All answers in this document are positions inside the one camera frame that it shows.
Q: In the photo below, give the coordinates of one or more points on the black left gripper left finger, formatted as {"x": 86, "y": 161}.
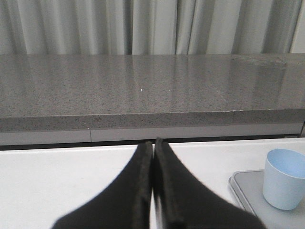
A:
{"x": 124, "y": 204}

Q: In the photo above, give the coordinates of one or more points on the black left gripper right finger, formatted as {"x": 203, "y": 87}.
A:
{"x": 183, "y": 202}

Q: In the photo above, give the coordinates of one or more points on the light blue plastic cup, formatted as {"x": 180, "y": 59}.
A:
{"x": 284, "y": 178}

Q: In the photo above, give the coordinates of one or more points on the silver digital kitchen scale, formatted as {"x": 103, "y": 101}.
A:
{"x": 248, "y": 186}

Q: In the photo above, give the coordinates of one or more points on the grey stone counter ledge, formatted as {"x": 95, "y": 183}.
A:
{"x": 59, "y": 92}

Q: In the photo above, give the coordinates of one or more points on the grey pleated curtain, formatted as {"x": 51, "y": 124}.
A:
{"x": 151, "y": 26}

